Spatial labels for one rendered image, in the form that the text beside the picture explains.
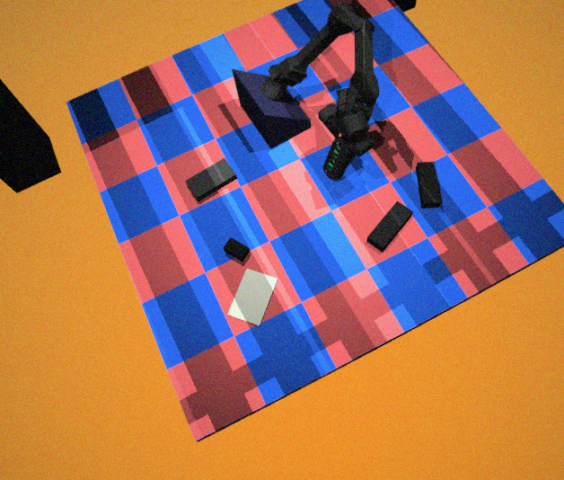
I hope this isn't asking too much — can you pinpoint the cream flat rectangular panel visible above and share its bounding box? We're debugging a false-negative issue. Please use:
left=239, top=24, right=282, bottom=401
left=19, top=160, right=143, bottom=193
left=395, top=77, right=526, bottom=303
left=227, top=269, right=278, bottom=326

